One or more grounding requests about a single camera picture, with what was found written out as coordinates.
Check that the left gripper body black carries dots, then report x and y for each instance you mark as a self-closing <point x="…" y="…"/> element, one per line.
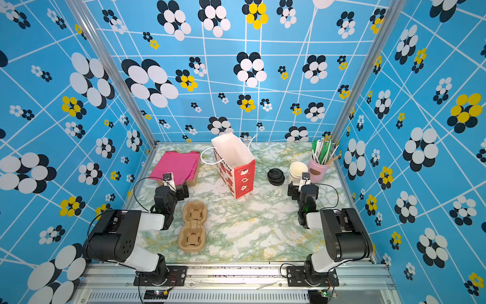
<point x="179" y="191"/>

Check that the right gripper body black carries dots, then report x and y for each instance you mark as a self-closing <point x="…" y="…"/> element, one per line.
<point x="294" y="190"/>

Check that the white paper cup stack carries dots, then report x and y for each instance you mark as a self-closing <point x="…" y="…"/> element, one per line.
<point x="296" y="170"/>

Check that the brown pulp cup carrier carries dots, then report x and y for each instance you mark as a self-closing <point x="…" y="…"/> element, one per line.
<point x="192" y="237"/>

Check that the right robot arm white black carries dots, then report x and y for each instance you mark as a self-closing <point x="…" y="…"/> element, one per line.
<point x="345" y="236"/>

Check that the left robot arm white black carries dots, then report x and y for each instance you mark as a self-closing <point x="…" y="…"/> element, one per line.
<point x="113" y="239"/>

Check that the pink napkin stack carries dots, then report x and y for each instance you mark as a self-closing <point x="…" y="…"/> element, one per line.
<point x="175" y="165"/>

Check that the brown cardboard napkin tray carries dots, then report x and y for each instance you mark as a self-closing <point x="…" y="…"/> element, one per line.
<point x="191" y="178"/>

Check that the pink straw holder cup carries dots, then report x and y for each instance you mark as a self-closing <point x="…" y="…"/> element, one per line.
<point x="317" y="171"/>

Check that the red white paper gift bag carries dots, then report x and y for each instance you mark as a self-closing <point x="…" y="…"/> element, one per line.
<point x="234" y="161"/>

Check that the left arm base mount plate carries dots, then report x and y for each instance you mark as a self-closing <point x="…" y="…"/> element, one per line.
<point x="170" y="276"/>

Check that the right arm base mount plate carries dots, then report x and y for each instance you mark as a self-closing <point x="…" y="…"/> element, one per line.
<point x="300" y="276"/>

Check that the aluminium front rail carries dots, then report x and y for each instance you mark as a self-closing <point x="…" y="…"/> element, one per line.
<point x="361" y="282"/>

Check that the right aluminium corner post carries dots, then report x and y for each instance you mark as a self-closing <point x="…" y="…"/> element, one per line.
<point x="393" y="13"/>

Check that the aluminium corner post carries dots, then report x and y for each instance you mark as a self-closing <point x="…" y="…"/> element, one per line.
<point x="81" y="14"/>
<point x="393" y="13"/>

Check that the left aluminium corner post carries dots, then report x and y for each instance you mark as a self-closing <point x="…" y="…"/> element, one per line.
<point x="81" y="14"/>

